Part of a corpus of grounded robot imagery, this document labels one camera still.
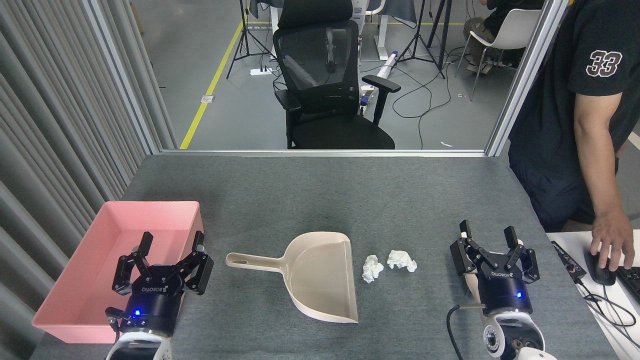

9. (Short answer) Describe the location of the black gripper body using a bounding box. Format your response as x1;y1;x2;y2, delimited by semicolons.
475;264;535;317
119;264;188;337

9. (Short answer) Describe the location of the white side table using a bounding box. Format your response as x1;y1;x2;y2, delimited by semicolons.
546;230;640;360

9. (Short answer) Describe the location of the slim black device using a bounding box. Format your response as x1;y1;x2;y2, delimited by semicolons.
551;240;587;280

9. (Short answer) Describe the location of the black tripod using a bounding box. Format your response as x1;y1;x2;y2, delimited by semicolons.
226;0;277;81
396;0;453;80

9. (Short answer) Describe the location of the beige hand brush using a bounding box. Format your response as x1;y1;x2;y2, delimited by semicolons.
459;230;487;321

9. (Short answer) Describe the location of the black floor cable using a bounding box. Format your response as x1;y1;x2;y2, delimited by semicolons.
391;47;468;150

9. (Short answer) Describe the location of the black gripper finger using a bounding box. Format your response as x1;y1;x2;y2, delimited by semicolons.
449;219;496;277
111;231;156;297
167;230;215;296
501;226;541;285

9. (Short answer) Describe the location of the standing person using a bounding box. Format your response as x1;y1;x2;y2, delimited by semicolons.
508;0;640;273

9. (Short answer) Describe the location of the white shell chair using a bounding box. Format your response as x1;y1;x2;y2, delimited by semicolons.
454;8;543;90

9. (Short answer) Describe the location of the thin black desk cable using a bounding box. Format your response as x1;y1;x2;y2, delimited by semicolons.
574;276;640;342

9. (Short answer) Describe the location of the seated person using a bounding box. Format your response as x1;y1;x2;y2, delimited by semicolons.
462;0;546;75

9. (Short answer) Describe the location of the silver aluminium frame rail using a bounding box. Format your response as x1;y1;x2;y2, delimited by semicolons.
159;148;488;159

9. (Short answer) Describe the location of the grey pleated curtain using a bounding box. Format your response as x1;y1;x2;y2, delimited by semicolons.
0;0;178;360

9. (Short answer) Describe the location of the black computer mouse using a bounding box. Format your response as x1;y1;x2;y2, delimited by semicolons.
584;251;617;287

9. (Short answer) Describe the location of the beige plastic dustpan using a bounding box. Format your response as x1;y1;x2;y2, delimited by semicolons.
225;231;360;324

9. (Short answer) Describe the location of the person's right hand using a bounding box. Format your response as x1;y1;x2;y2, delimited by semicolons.
589;209;636;272

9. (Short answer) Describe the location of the white purple tube device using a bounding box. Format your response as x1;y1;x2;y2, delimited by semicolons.
359;49;400;115

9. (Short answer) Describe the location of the pink plastic bin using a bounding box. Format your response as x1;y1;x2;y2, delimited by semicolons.
31;201;205;345

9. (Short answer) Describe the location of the white desk frame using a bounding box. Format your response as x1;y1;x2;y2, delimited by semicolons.
369;0;397;62

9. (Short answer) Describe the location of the black keyboard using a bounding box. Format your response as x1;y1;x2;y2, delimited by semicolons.
615;266;640;305

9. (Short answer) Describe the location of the silver aluminium frame post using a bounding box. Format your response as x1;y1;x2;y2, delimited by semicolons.
80;0;163;156
484;0;572;158

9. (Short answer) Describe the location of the black mesh office chair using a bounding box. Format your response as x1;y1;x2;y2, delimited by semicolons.
272;0;402;150

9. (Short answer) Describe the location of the white tissue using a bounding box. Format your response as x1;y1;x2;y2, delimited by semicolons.
361;254;385;284
386;249;418;273

